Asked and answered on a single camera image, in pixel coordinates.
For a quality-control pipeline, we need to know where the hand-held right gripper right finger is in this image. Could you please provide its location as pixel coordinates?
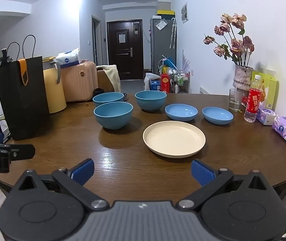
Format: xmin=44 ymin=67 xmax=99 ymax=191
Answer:
xmin=177 ymin=159 xmax=274 ymax=212

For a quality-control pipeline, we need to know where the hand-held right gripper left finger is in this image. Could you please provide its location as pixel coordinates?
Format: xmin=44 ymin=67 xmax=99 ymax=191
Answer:
xmin=12 ymin=159 xmax=109 ymax=212

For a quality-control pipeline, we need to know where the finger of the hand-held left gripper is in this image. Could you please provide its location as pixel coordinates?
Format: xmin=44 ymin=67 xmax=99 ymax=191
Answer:
xmin=9 ymin=144 xmax=36 ymax=160

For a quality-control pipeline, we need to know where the cream round plate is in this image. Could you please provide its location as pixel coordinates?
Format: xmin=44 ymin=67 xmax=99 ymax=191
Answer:
xmin=142 ymin=121 xmax=206 ymax=159

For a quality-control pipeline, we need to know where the small blue plate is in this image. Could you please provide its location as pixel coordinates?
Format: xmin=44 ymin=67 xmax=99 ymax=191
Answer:
xmin=165 ymin=104 xmax=199 ymax=122
xmin=202 ymin=106 xmax=234 ymax=125

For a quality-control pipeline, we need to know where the blue bowl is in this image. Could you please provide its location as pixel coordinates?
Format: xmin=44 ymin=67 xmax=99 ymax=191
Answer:
xmin=92 ymin=92 xmax=125 ymax=106
xmin=135 ymin=90 xmax=167 ymax=111
xmin=94 ymin=102 xmax=133 ymax=130

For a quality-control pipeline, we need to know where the black paper bag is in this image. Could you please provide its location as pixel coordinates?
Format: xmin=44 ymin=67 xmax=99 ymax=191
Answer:
xmin=0 ymin=35 xmax=51 ymax=141

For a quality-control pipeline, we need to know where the yellow lidded bucket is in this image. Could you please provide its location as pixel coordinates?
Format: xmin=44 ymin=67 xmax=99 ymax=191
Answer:
xmin=42 ymin=56 xmax=67 ymax=114

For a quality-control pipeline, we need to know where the clear drinking glass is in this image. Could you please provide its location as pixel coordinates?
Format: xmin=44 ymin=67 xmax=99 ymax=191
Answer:
xmin=228 ymin=88 xmax=245 ymax=112

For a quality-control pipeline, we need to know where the pink suitcase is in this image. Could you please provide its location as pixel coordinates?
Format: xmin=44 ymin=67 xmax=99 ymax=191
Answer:
xmin=57 ymin=60 xmax=99 ymax=103

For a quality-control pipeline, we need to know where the red label plastic bottle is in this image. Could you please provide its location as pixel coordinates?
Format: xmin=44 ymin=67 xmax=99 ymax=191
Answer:
xmin=244 ymin=74 xmax=263 ymax=123

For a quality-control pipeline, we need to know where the brown chair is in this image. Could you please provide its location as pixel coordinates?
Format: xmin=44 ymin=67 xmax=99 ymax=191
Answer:
xmin=96 ymin=69 xmax=115 ymax=93

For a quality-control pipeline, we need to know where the metal storage rack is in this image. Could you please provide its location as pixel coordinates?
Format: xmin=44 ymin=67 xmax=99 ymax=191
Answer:
xmin=173 ymin=70 xmax=191 ymax=94

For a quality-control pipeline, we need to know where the red box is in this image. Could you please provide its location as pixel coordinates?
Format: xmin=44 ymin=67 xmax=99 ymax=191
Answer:
xmin=160 ymin=73 xmax=171 ymax=93

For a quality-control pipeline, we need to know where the black tripod head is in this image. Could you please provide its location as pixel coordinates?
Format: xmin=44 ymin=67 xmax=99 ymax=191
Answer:
xmin=0 ymin=47 xmax=14 ymax=67

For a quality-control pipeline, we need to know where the blue box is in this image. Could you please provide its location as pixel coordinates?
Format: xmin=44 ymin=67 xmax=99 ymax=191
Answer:
xmin=150 ymin=79 xmax=162 ymax=91

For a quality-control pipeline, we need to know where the pink textured vase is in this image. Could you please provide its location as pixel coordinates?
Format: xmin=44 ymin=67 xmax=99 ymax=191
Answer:
xmin=233 ymin=64 xmax=254 ymax=97

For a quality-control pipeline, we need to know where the white blue tissue pack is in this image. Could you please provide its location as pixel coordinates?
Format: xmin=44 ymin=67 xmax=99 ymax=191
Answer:
xmin=54 ymin=47 xmax=80 ymax=68

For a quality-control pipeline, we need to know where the green yellow paper box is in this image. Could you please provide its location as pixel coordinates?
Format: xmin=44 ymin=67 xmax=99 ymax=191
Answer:
xmin=251 ymin=70 xmax=278 ymax=110

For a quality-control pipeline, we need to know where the white plastic bag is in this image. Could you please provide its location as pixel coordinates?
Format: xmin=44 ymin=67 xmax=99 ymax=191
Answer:
xmin=143 ymin=72 xmax=161 ymax=91

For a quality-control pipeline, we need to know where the colourful plastic bundle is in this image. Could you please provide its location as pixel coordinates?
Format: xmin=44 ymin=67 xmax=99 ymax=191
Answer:
xmin=158 ymin=55 xmax=181 ymax=75

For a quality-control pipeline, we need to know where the grey interior door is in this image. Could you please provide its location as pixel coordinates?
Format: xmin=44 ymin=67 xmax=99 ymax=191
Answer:
xmin=91 ymin=15 xmax=103 ymax=66

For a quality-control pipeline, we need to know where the dark brown door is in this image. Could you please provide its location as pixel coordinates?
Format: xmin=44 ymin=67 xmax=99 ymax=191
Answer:
xmin=107 ymin=19 xmax=144 ymax=80

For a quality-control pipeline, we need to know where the grey refrigerator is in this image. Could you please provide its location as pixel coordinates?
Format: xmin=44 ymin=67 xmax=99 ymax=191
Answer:
xmin=150 ymin=17 xmax=177 ymax=75

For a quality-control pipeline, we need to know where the folded grey umbrella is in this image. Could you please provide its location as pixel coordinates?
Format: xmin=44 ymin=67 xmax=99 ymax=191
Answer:
xmin=169 ymin=17 xmax=177 ymax=50

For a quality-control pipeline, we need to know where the yellow black box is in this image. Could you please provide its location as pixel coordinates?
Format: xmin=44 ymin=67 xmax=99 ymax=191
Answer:
xmin=157 ymin=10 xmax=176 ymax=19

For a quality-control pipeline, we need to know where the purple wall sticker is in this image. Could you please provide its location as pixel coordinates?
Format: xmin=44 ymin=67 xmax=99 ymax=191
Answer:
xmin=181 ymin=50 xmax=191 ymax=71

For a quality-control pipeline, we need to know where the white wall panel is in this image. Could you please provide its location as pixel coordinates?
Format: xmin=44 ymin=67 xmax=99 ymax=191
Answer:
xmin=180 ymin=2 xmax=189 ymax=24

